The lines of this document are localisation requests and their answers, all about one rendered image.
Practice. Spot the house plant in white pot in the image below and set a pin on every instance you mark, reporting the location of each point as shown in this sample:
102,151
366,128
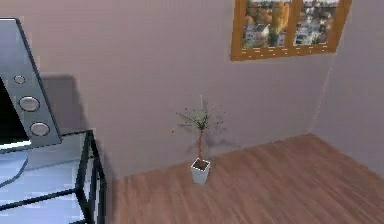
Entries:
200,166

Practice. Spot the grey television set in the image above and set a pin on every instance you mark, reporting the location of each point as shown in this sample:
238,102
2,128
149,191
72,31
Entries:
25,86

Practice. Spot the black frame glass table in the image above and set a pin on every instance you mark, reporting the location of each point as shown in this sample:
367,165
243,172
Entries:
83,176

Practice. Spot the wooden frame window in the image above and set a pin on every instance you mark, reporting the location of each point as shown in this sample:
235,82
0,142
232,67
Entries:
290,26

